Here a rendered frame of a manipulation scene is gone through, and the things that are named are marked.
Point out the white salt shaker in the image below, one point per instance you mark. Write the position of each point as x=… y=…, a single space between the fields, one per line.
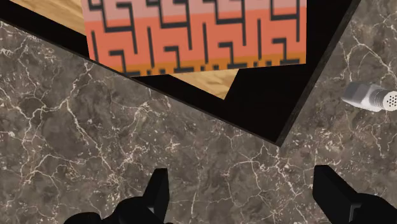
x=370 y=96

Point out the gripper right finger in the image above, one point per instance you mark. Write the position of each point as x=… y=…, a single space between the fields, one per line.
x=338 y=195

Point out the patterned orange robot stand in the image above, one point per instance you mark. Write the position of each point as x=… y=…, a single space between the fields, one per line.
x=198 y=34

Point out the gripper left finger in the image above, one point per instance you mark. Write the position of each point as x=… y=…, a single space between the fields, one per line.
x=155 y=198

